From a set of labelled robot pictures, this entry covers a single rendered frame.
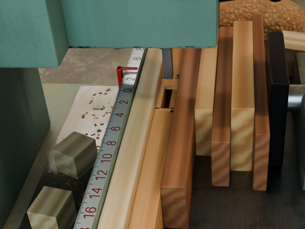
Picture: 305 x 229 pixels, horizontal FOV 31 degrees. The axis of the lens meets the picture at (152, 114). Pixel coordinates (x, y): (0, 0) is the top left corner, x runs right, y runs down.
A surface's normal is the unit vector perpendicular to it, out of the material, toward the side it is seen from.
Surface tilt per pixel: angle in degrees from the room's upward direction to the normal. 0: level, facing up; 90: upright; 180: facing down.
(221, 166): 90
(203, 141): 90
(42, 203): 0
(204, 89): 0
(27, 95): 90
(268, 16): 41
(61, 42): 90
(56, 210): 0
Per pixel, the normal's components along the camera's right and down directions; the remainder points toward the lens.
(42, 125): 0.99, 0.02
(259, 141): -0.13, 0.59
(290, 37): -0.07, -0.81
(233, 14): -0.22, -0.29
